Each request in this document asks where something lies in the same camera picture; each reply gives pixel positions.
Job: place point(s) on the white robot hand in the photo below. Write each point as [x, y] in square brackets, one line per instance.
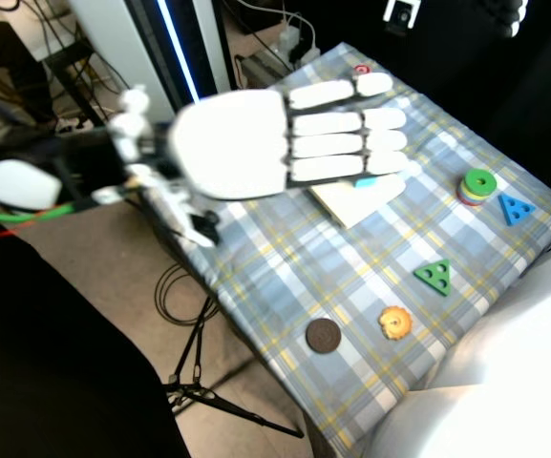
[517, 19]
[227, 143]

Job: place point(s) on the teal letter cube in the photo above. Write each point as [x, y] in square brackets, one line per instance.
[365, 181]

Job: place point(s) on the red cylinder block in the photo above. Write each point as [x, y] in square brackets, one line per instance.
[362, 70]

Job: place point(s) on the blue triangle block with holes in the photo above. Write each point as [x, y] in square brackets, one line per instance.
[508, 217]

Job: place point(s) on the green triangle block with holes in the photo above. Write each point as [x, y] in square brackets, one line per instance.
[435, 276]

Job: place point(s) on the black drape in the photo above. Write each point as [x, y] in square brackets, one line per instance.
[494, 95]

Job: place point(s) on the white power strip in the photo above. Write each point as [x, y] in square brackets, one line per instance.
[289, 39]

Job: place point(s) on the small white table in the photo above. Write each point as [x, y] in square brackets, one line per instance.
[351, 205]

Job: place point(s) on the blue plaid cloth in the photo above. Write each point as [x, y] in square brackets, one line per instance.
[303, 267]

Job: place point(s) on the white cabinet with blue light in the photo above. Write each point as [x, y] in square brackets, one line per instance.
[112, 38]

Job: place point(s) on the black metal rack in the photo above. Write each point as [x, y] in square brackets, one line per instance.
[72, 81]

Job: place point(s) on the brown round toy cookie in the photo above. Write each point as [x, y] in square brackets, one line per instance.
[323, 336]

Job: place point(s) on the yellow flower toy cookie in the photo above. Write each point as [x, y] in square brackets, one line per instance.
[389, 329]

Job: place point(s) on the black tripod stand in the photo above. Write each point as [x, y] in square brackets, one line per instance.
[194, 389]

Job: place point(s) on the large black cover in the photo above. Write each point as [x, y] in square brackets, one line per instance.
[41, 358]

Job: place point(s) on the white robot body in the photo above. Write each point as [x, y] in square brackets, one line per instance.
[518, 381]

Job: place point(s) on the white mounted camera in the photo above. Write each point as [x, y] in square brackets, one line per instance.
[401, 16]

